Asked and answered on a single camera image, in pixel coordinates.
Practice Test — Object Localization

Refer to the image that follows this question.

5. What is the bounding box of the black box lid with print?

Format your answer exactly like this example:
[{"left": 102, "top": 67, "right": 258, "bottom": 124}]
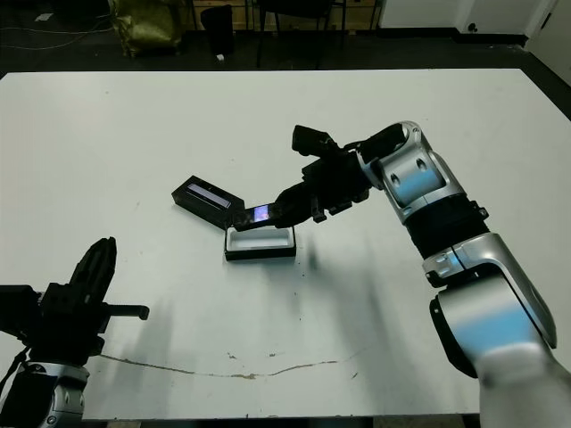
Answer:
[{"left": 171, "top": 177, "right": 246, "bottom": 231}]

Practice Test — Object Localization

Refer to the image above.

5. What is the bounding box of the slim black camera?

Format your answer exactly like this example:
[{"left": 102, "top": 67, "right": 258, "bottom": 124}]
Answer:
[{"left": 231, "top": 202, "right": 280, "bottom": 232}]

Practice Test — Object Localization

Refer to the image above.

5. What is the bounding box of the black box base white insert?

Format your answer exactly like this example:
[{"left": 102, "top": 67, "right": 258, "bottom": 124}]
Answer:
[{"left": 224, "top": 226, "right": 298, "bottom": 263}]

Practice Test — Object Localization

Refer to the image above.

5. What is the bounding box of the white door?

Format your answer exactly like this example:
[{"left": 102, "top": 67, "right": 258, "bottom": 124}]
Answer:
[{"left": 525, "top": 0, "right": 571, "bottom": 88}]

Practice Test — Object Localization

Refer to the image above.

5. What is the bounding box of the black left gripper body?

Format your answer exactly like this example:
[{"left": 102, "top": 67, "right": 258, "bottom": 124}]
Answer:
[{"left": 26, "top": 282, "right": 151, "bottom": 365}]

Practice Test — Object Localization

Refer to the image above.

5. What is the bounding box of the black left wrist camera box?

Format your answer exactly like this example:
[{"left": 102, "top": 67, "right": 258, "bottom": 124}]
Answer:
[{"left": 0, "top": 284, "right": 45, "bottom": 341}]

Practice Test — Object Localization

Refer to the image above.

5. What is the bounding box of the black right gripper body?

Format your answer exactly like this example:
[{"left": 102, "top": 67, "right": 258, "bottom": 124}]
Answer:
[{"left": 302, "top": 149, "right": 371, "bottom": 224}]

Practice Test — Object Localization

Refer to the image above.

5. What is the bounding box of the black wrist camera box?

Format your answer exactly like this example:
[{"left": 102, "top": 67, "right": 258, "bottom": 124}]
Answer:
[
  {"left": 0, "top": 284, "right": 45, "bottom": 341},
  {"left": 290, "top": 125, "right": 341, "bottom": 158}
]

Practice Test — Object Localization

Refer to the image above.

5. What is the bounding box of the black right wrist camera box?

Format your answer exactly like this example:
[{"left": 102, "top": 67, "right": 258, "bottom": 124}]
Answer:
[{"left": 290, "top": 125, "right": 341, "bottom": 158}]

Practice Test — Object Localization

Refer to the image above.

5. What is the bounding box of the olive green plastic bag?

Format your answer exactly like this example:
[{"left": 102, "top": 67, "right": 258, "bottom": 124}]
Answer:
[{"left": 111, "top": 0, "right": 184, "bottom": 57}]

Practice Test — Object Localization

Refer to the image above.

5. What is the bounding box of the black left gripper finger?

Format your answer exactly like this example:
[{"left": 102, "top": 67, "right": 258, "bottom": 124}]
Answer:
[
  {"left": 93, "top": 235, "right": 119, "bottom": 305},
  {"left": 66, "top": 239, "right": 108, "bottom": 300}
]

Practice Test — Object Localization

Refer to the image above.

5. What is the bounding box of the tall black bin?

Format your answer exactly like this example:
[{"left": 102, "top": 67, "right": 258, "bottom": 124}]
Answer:
[{"left": 200, "top": 4, "right": 234, "bottom": 57}]

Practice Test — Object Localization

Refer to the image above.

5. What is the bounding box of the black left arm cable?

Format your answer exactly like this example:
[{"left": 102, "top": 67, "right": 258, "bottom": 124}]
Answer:
[{"left": 0, "top": 347, "right": 32, "bottom": 393}]

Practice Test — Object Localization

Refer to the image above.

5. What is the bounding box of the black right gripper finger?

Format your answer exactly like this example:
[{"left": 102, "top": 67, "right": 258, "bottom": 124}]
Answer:
[
  {"left": 272, "top": 182, "right": 313, "bottom": 213},
  {"left": 278, "top": 208, "right": 316, "bottom": 226}
]

